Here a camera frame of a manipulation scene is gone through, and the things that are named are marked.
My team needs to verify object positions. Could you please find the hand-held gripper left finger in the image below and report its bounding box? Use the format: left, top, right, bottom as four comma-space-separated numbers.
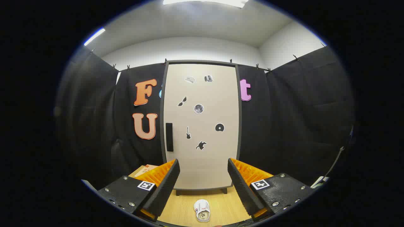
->
97, 159, 181, 222

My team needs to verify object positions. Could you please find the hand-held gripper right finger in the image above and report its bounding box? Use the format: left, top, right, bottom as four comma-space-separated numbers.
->
228, 158, 316, 221

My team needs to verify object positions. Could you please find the white shoe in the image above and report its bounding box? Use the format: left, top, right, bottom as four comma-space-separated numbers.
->
193, 199, 211, 223

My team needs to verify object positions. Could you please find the grey shoe cabinet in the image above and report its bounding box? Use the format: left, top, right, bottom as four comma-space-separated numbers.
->
160, 60, 243, 196

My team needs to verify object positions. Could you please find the beige orange cover book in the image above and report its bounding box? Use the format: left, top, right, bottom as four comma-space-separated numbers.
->
134, 165, 158, 178

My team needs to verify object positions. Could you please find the white flat object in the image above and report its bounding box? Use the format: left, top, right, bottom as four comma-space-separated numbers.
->
311, 176, 329, 189

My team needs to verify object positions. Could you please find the black backdrop cloth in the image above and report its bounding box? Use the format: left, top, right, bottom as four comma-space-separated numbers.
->
55, 46, 355, 189

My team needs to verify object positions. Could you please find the narrow ceiling light strip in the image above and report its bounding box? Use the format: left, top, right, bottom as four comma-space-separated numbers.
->
84, 28, 106, 46

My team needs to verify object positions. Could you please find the wide ceiling light panel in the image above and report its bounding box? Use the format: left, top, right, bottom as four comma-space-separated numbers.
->
163, 0, 249, 9

